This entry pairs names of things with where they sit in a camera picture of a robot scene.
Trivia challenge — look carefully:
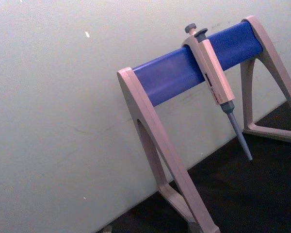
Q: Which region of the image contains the plain pale wall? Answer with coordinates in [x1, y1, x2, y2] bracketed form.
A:
[0, 0, 291, 233]

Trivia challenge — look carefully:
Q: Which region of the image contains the black table cloth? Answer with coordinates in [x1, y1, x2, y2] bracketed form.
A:
[108, 91, 291, 233]

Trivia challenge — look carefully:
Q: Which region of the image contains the beige stand with blue bar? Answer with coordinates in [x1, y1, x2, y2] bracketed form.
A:
[97, 15, 291, 233]

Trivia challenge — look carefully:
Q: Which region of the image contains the beige pipette with grey tip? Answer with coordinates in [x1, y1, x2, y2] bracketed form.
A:
[181, 23, 254, 163]

